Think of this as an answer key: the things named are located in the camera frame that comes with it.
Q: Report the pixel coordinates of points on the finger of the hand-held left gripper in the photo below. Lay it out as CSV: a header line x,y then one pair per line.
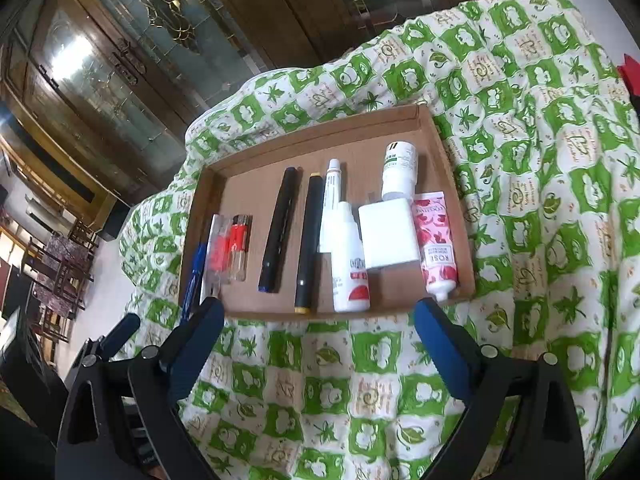
x,y
122,329

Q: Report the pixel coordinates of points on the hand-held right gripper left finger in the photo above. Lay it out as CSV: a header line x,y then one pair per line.
x,y
195,347

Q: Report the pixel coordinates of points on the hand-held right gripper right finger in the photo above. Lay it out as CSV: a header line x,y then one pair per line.
x,y
445,352

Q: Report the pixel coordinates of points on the white pen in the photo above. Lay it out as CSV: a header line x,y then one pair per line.
x,y
207,282

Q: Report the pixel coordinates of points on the blue pen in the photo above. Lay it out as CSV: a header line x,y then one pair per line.
x,y
196,270

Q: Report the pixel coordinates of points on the pink floral cream tube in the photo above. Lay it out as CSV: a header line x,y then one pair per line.
x,y
435,245

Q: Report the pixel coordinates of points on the red lighter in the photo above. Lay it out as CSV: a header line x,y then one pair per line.
x,y
240,240

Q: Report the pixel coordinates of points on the white bottle red label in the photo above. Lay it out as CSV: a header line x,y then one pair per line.
x,y
350,270

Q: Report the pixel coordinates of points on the white square box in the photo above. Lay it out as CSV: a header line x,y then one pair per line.
x,y
387,235

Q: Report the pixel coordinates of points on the black marker blue end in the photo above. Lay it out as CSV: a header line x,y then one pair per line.
x,y
280,225

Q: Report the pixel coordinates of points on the black marker yellow end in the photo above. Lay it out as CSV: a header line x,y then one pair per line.
x,y
307,245

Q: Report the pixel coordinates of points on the brown cardboard tray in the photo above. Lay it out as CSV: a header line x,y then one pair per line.
x,y
250,195

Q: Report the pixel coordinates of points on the white bottle green label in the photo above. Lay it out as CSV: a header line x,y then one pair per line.
x,y
400,170

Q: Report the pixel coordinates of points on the white ointment tube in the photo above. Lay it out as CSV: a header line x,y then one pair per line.
x,y
331,195

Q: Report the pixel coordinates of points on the wooden dining chair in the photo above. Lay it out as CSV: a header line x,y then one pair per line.
x,y
60,280

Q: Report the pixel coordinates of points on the black box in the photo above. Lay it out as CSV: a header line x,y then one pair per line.
x,y
114,222

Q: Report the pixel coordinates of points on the green white printed blanket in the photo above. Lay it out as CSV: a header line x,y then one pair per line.
x,y
525,160

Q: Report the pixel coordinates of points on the wooden glass-door cabinet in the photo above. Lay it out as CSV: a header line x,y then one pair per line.
x,y
125,60

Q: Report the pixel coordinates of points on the red cloth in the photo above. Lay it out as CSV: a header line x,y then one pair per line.
x,y
631,77

